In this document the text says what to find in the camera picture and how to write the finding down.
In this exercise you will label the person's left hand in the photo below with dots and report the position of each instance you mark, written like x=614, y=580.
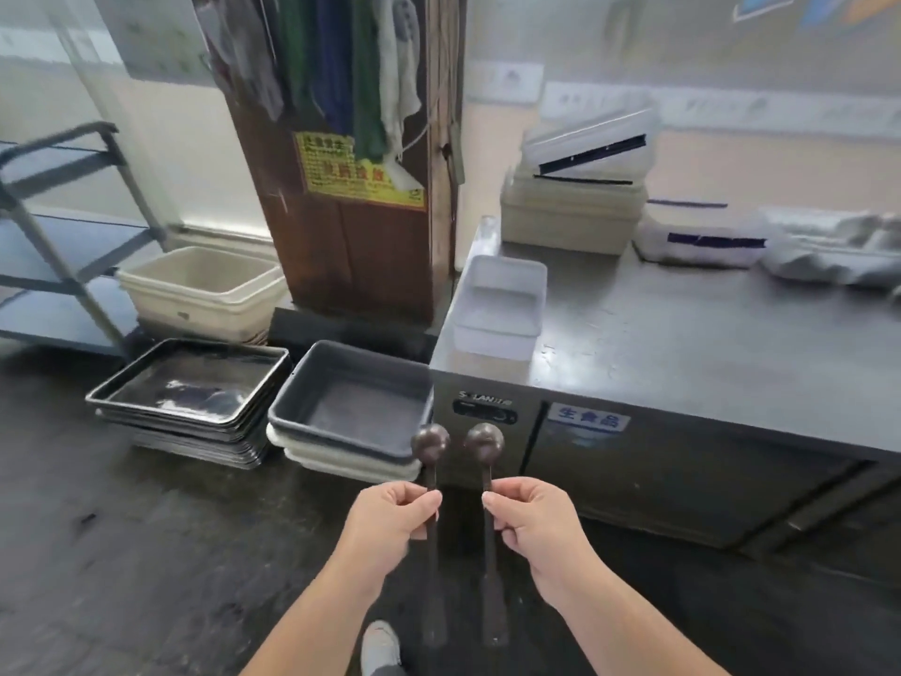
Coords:
x=384, y=524

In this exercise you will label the person's right hand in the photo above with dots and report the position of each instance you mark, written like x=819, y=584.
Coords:
x=545, y=531

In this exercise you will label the person's left thumb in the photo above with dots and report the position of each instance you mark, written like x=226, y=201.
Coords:
x=408, y=490

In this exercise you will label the person's right thumb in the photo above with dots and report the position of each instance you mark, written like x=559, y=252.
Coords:
x=508, y=487

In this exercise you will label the person's left forearm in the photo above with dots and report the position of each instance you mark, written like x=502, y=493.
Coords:
x=320, y=619

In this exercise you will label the person's right forearm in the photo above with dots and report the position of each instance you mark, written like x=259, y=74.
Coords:
x=626, y=626

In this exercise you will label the black fridge control panel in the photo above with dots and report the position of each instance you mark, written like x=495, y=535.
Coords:
x=486, y=413

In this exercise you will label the grey plastic tub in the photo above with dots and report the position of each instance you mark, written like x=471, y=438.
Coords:
x=352, y=401

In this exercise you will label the blue and white fridge label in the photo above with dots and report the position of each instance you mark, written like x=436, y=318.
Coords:
x=588, y=418

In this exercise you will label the white shoe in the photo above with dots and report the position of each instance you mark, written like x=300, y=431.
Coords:
x=379, y=644

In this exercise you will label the clear plastic container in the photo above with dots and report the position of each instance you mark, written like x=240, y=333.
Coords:
x=500, y=309

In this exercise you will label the stainless steel counter fridge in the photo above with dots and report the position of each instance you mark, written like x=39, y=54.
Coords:
x=669, y=358

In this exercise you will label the stack of metal baking trays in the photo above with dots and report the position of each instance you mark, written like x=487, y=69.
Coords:
x=190, y=387

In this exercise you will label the brown wooden cabinet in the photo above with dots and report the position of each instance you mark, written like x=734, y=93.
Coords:
x=352, y=253

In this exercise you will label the cream plastic tub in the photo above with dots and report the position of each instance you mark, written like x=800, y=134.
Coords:
x=204, y=274
x=211, y=329

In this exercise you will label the cream lidded plastic box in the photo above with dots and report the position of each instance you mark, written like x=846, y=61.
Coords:
x=570, y=218

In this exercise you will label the white bag with blue stripe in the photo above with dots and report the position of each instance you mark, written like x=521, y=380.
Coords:
x=697, y=246

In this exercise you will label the yellow notice sticker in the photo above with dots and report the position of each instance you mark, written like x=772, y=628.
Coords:
x=352, y=172

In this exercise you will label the clear container with black strip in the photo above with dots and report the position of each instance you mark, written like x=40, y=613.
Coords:
x=591, y=144

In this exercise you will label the crumpled white plastic bag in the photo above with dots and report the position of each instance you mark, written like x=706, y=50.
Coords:
x=830, y=253

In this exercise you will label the grey metal trolley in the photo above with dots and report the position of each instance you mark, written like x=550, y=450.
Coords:
x=67, y=267

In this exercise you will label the white hanging cloth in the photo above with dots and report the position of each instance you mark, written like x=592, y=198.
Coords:
x=398, y=77

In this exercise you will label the green hanging cloth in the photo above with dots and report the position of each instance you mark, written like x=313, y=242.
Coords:
x=367, y=77

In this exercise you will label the blue hanging cloth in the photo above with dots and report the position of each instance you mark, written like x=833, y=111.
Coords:
x=332, y=56

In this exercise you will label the grey hanging cloth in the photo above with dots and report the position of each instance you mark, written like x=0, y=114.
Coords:
x=243, y=49

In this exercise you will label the white wall socket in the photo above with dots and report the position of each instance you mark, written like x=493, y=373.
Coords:
x=514, y=82

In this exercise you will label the white wall trunking strip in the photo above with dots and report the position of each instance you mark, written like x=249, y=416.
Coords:
x=739, y=109

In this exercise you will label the white wall paper sheet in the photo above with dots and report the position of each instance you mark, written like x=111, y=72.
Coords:
x=151, y=35

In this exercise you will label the colourful wall poster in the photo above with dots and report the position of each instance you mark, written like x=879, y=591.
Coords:
x=816, y=5

